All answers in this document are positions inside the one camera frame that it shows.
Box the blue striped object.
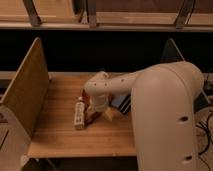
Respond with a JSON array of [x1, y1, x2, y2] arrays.
[[111, 95, 131, 115]]

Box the orange red bowl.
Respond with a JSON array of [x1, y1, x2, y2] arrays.
[[82, 89, 90, 105]]

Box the wooden shelf rail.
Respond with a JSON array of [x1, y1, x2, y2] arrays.
[[0, 0, 213, 33]]

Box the left wooden side panel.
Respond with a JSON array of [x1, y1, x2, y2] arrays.
[[0, 37, 49, 139]]

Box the dark red pepper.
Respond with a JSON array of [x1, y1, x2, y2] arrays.
[[85, 110, 101, 126]]

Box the white tube bottle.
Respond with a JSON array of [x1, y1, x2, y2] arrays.
[[73, 97, 85, 130]]

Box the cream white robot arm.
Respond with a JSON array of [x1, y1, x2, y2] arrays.
[[84, 61, 204, 171]]

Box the black cables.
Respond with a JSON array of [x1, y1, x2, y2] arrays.
[[196, 111, 213, 171]]

